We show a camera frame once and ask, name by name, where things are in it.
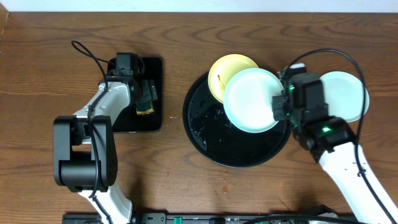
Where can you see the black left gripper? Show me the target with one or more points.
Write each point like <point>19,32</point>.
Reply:
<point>147,91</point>

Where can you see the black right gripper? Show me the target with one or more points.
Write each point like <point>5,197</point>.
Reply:
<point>277,102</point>

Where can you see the pale green plate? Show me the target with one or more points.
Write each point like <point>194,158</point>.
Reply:
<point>344,95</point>

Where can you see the light blue plate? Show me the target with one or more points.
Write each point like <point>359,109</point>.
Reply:
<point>248,97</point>

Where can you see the yellow plate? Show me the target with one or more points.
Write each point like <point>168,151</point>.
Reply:
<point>224,69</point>

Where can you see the green yellow sponge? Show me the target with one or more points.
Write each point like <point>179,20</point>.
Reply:
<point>144,108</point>

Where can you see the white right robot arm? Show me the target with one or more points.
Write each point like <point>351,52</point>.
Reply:
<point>336,148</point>

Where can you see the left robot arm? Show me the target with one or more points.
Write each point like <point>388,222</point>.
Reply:
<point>84,150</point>

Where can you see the rectangular black tray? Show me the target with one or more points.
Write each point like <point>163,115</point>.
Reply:
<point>128,120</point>

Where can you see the round black tray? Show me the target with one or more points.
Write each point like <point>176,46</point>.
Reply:
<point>214,136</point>

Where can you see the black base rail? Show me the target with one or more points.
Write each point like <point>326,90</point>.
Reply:
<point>161,218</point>

